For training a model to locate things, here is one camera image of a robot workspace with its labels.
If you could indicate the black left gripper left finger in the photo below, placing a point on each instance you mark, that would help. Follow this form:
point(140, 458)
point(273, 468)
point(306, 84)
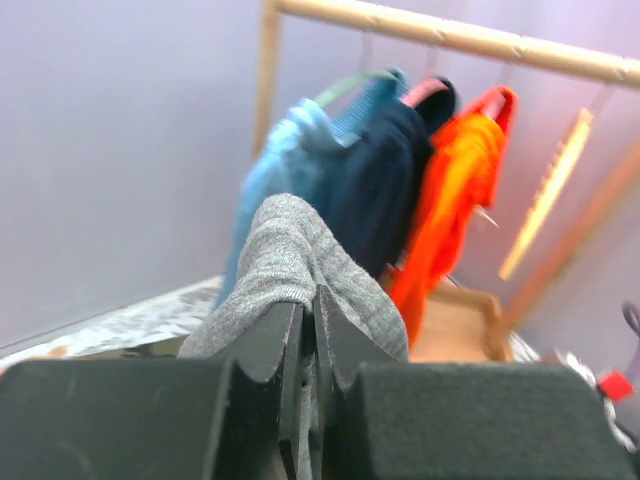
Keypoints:
point(125, 420)

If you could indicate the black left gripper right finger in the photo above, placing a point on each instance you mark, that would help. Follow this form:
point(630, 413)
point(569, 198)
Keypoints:
point(450, 425)

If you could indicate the grey shorts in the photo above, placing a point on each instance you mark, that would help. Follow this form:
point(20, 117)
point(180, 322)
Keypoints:
point(304, 348)

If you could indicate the cream yellow hanger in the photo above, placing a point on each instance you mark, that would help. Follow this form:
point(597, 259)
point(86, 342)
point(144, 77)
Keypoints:
point(567, 154)

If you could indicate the navy blue shorts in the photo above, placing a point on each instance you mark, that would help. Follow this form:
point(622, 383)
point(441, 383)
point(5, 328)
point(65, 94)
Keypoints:
point(374, 197)

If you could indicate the light blue shorts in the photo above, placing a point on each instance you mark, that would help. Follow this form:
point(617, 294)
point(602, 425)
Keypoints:
point(304, 152)

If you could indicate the orange shorts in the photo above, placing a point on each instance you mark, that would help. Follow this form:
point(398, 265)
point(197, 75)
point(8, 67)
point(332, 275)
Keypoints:
point(461, 176)

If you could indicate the pink hanger on navy shorts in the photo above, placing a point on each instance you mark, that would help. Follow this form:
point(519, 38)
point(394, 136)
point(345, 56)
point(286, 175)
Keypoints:
point(423, 91)

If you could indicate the green hanger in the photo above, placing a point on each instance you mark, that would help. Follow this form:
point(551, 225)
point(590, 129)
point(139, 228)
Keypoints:
point(347, 84)

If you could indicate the pink hanger on orange shorts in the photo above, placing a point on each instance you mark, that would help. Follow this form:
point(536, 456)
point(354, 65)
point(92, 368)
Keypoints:
point(493, 104)

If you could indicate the wooden clothes rack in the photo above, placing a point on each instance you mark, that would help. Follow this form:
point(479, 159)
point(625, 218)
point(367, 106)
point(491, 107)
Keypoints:
point(491, 43)

